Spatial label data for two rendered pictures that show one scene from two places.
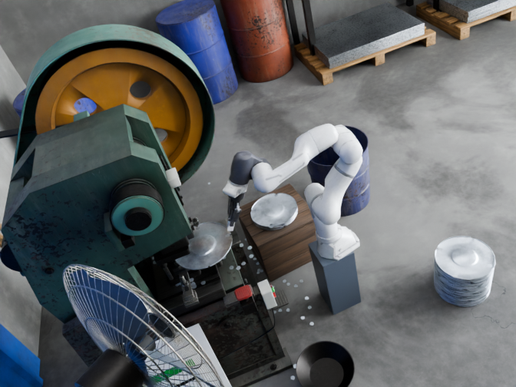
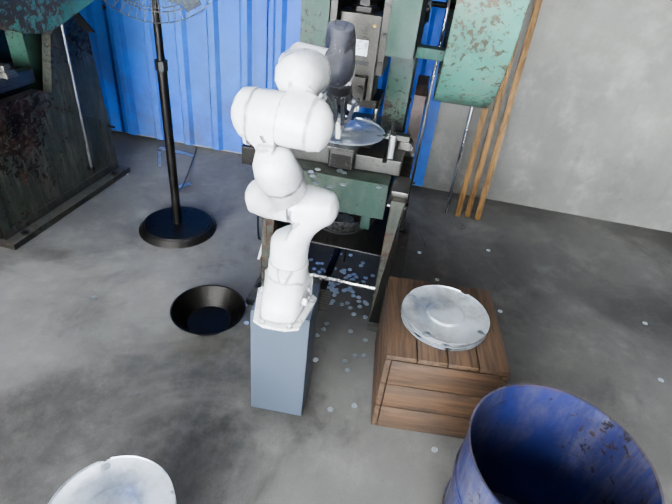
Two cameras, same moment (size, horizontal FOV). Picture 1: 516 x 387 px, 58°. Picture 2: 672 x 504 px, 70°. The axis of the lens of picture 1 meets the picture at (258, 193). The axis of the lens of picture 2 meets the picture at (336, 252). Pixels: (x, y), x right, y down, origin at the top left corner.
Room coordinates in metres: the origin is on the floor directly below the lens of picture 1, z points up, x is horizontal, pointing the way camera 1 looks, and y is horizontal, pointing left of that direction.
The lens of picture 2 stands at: (1.99, -1.36, 1.43)
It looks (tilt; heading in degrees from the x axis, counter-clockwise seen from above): 35 degrees down; 104
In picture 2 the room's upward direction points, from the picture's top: 7 degrees clockwise
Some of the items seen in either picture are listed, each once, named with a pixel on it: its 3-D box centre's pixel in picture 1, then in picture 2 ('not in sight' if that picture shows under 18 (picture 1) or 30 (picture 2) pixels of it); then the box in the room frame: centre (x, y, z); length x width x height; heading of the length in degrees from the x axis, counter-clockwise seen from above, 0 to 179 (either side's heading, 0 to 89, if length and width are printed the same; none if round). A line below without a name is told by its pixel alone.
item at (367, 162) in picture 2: (185, 269); (349, 144); (1.55, 0.45, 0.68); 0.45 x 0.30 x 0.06; 6
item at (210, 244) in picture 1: (202, 245); (346, 129); (1.56, 0.32, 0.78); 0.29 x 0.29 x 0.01
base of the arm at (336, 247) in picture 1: (335, 236); (284, 287); (1.59, -0.32, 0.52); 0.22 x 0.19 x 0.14; 99
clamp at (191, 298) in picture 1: (185, 284); not in sight; (1.38, 0.43, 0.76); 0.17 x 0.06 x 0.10; 6
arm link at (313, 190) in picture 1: (320, 208); (303, 226); (1.62, -0.27, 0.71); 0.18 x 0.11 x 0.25; 7
